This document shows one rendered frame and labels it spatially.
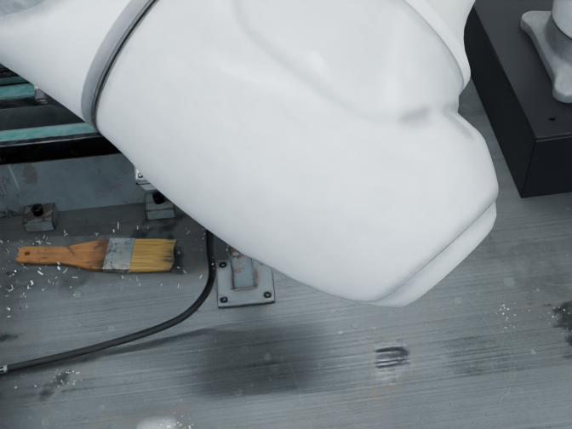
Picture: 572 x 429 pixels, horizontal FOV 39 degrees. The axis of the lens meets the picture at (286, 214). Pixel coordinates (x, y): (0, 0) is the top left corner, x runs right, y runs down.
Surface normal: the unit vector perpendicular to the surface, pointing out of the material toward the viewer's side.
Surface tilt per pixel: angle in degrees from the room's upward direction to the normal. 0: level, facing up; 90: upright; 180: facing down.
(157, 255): 2
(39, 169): 90
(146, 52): 44
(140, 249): 3
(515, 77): 1
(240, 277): 90
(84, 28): 60
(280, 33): 26
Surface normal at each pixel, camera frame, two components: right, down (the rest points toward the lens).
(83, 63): -0.27, 0.53
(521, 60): -0.07, -0.66
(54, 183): 0.08, 0.75
